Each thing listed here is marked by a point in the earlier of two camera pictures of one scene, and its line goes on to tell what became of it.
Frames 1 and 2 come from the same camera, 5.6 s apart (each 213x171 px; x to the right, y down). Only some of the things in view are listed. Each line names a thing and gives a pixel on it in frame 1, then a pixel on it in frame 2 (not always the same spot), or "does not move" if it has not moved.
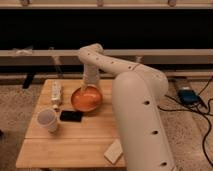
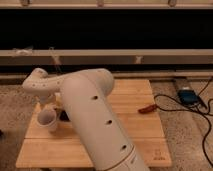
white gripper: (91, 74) to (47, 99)
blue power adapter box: (188, 97) does not move
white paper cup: (46, 118) does not move
